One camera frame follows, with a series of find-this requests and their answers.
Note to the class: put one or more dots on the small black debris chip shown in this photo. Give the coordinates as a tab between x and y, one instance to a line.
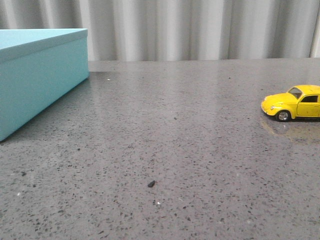
151	184

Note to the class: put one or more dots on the light blue storage box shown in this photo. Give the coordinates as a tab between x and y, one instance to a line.
37	67

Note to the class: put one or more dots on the grey pleated curtain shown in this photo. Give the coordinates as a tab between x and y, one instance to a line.
174	30

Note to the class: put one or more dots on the yellow toy beetle car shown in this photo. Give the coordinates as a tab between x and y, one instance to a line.
300	101

